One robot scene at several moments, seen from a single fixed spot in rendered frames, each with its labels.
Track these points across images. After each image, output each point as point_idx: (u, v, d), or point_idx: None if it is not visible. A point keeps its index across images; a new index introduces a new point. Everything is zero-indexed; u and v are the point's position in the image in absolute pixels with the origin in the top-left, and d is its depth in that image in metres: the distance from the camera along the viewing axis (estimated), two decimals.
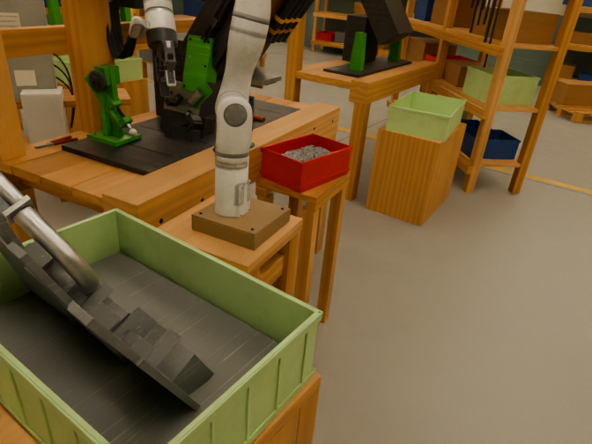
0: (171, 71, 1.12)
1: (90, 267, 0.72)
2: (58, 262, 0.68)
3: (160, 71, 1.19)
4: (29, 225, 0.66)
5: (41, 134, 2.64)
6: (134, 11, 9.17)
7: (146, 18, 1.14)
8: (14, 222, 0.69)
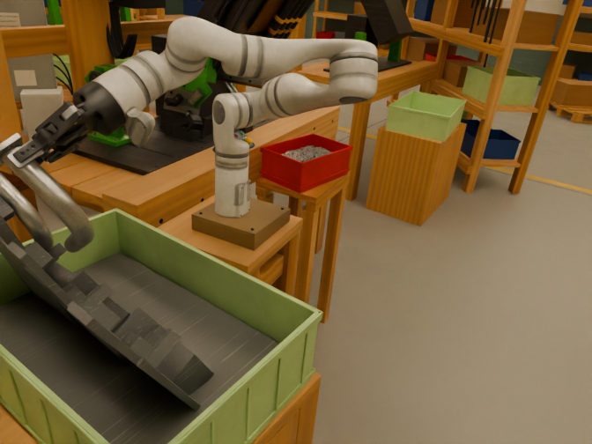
0: None
1: (85, 215, 0.67)
2: (52, 208, 0.63)
3: (60, 139, 0.64)
4: None
5: None
6: (134, 11, 9.17)
7: None
8: (2, 164, 0.64)
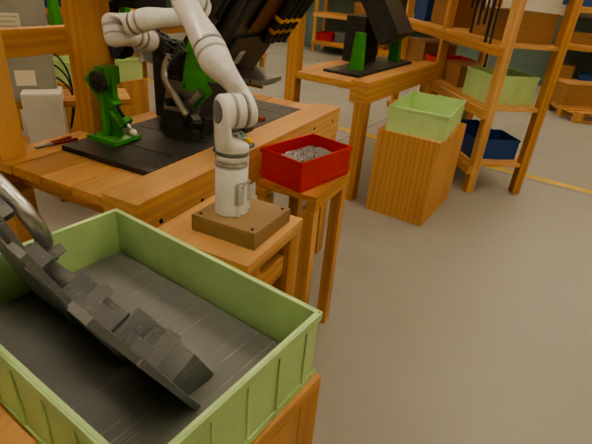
0: (177, 53, 1.77)
1: (161, 70, 1.82)
2: None
3: None
4: None
5: (41, 134, 2.64)
6: None
7: (141, 48, 1.65)
8: (187, 52, 1.79)
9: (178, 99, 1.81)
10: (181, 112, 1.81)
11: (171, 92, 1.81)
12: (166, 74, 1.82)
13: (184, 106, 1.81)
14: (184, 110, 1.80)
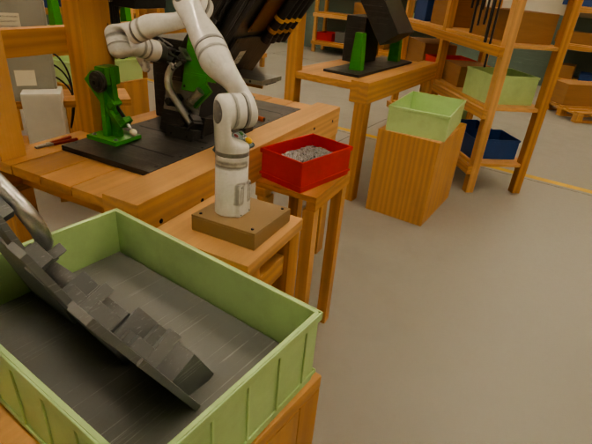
0: (181, 62, 1.77)
1: (164, 78, 1.82)
2: None
3: None
4: None
5: (41, 134, 2.64)
6: (134, 11, 9.17)
7: (144, 58, 1.65)
8: (190, 61, 1.79)
9: (182, 108, 1.81)
10: (185, 121, 1.82)
11: (174, 101, 1.82)
12: (169, 83, 1.83)
13: (188, 114, 1.81)
14: (188, 119, 1.81)
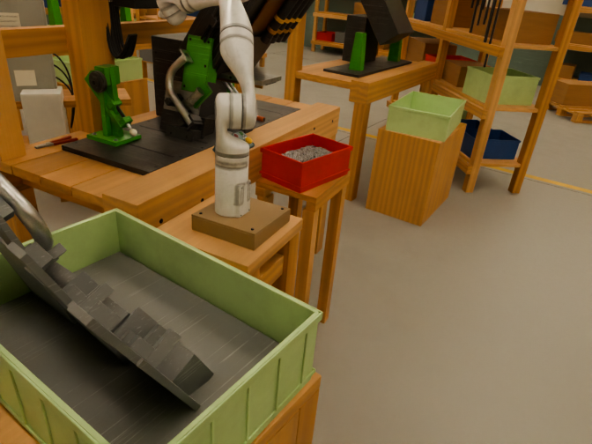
0: None
1: (166, 80, 1.82)
2: None
3: None
4: None
5: (41, 134, 2.64)
6: (134, 11, 9.17)
7: None
8: (191, 62, 1.79)
9: (183, 110, 1.81)
10: (186, 122, 1.82)
11: (175, 103, 1.82)
12: (170, 85, 1.82)
13: (188, 116, 1.81)
14: (188, 121, 1.80)
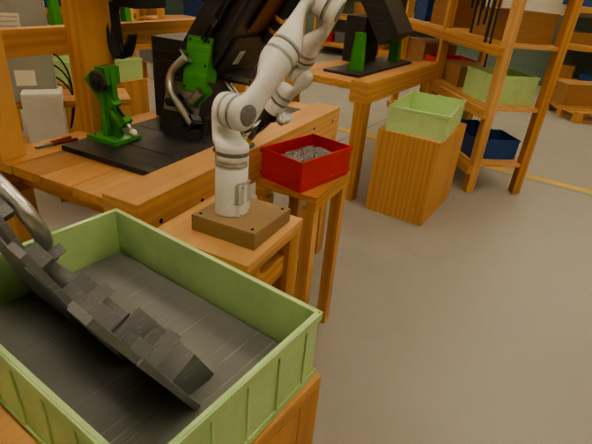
0: None
1: (166, 80, 1.82)
2: None
3: (260, 128, 1.73)
4: None
5: (41, 134, 2.64)
6: (134, 11, 9.17)
7: (284, 109, 1.68)
8: (191, 62, 1.79)
9: (183, 110, 1.81)
10: (186, 122, 1.82)
11: (175, 103, 1.82)
12: (170, 85, 1.82)
13: (188, 116, 1.81)
14: (188, 121, 1.80)
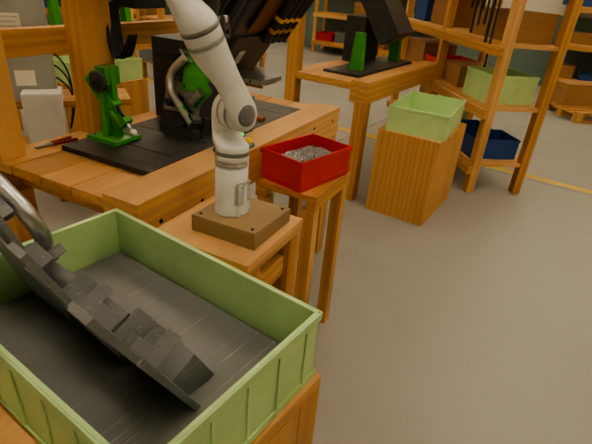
0: None
1: (166, 80, 1.82)
2: None
3: None
4: None
5: (41, 134, 2.64)
6: (134, 11, 9.17)
7: None
8: (191, 62, 1.79)
9: (183, 110, 1.81)
10: (186, 122, 1.82)
11: (175, 103, 1.82)
12: (170, 85, 1.82)
13: (188, 116, 1.81)
14: (188, 121, 1.80)
